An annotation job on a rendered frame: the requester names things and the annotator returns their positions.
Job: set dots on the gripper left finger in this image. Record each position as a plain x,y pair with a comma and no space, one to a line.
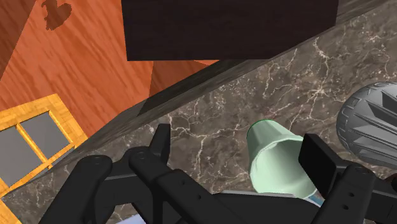
173,189

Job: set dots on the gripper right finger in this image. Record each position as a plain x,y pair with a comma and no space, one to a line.
347,192

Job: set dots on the grey ribbed ball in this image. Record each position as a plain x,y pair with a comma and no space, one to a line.
372,124

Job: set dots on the pale green cup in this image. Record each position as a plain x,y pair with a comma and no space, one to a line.
274,161

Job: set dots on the yellow wooden frame window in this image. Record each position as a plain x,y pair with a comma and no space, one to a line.
63,111

